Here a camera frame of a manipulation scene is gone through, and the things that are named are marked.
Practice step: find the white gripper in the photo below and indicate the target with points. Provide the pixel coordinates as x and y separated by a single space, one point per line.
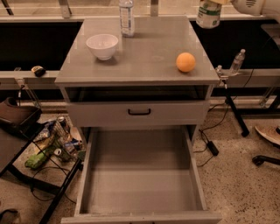
246 6

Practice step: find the silver green 7up can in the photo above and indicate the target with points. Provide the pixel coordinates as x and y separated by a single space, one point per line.
208 14

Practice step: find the grey drawer cabinet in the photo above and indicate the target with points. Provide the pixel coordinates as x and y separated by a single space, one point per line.
143 69

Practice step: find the closed grey top drawer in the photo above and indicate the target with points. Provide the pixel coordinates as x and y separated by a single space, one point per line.
114 114

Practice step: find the open grey middle drawer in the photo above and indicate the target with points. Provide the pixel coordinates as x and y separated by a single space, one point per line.
141 176

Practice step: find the small water bottle background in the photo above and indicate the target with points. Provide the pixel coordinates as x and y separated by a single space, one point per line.
237 62

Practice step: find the orange fruit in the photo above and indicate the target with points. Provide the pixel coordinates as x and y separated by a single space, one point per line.
185 62

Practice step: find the clear plastic water bottle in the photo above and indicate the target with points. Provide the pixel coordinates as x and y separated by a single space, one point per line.
127 18

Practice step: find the black tripod leg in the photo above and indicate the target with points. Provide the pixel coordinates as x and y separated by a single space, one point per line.
230 102

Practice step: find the white ceramic bowl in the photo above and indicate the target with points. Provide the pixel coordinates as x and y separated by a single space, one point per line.
102 46

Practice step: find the person leg and shoe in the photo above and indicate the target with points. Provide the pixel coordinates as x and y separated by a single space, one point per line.
270 133

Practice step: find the black chair base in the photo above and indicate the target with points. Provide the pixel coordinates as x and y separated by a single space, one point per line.
259 160

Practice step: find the black yellow tape measure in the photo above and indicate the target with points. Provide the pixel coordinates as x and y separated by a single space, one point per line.
38 71

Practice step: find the pile of snack packages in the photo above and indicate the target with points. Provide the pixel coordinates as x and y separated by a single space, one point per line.
61 139

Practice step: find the dark brown bag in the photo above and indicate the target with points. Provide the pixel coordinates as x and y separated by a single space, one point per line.
15 119

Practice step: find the black side table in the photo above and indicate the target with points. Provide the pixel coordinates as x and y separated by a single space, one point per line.
11 147

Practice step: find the green snack bag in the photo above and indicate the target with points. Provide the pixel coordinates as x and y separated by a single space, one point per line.
37 160

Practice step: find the black drawer handle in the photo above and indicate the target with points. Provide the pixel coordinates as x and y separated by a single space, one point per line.
132 112

